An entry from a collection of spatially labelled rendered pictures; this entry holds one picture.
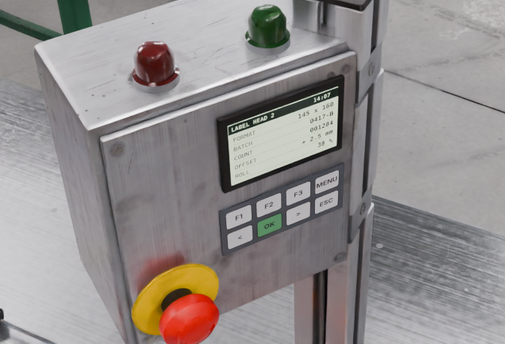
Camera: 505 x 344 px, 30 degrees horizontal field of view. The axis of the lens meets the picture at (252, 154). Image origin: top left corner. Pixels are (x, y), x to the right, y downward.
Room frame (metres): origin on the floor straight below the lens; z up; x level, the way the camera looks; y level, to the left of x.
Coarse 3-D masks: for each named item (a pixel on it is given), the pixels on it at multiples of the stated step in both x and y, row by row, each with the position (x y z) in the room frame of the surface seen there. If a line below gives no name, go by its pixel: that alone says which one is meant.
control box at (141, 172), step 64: (192, 0) 0.50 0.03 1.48; (256, 0) 0.50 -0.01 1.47; (64, 64) 0.44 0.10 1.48; (128, 64) 0.44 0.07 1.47; (192, 64) 0.43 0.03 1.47; (256, 64) 0.43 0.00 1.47; (320, 64) 0.44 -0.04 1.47; (64, 128) 0.42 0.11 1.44; (128, 128) 0.39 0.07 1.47; (192, 128) 0.40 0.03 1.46; (128, 192) 0.38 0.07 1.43; (192, 192) 0.40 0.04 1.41; (256, 192) 0.41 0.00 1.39; (128, 256) 0.38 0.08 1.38; (192, 256) 0.39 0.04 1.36; (256, 256) 0.41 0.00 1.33; (320, 256) 0.44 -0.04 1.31; (128, 320) 0.38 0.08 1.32
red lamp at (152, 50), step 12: (144, 48) 0.42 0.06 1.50; (156, 48) 0.42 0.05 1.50; (168, 48) 0.42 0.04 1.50; (144, 60) 0.41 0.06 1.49; (156, 60) 0.41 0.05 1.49; (168, 60) 0.41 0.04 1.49; (132, 72) 0.42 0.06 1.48; (144, 72) 0.41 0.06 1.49; (156, 72) 0.41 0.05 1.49; (168, 72) 0.41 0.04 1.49; (144, 84) 0.41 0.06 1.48; (156, 84) 0.41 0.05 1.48; (168, 84) 0.41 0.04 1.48
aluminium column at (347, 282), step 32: (320, 0) 0.46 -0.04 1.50; (352, 0) 0.45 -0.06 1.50; (384, 0) 0.48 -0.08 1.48; (352, 32) 0.45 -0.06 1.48; (384, 32) 0.48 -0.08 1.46; (352, 160) 0.45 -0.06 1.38; (352, 192) 0.45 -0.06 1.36; (352, 256) 0.45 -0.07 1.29; (352, 288) 0.45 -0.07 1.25; (352, 320) 0.46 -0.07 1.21
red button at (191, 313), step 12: (180, 288) 0.39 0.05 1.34; (168, 300) 0.38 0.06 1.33; (180, 300) 0.37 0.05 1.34; (192, 300) 0.37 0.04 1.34; (204, 300) 0.37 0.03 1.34; (168, 312) 0.37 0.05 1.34; (180, 312) 0.36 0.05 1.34; (192, 312) 0.36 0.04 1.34; (204, 312) 0.37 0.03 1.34; (216, 312) 0.37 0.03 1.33; (168, 324) 0.36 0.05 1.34; (180, 324) 0.36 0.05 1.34; (192, 324) 0.36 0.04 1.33; (204, 324) 0.36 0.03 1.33; (168, 336) 0.36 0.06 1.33; (180, 336) 0.36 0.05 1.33; (192, 336) 0.36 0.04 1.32; (204, 336) 0.36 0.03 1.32
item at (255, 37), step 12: (252, 12) 0.45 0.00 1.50; (264, 12) 0.45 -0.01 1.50; (276, 12) 0.45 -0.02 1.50; (252, 24) 0.44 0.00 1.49; (264, 24) 0.44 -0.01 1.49; (276, 24) 0.44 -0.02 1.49; (252, 36) 0.44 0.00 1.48; (264, 36) 0.44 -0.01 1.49; (276, 36) 0.44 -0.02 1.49; (288, 36) 0.45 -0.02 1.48; (252, 48) 0.44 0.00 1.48; (264, 48) 0.44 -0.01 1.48; (276, 48) 0.44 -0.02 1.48
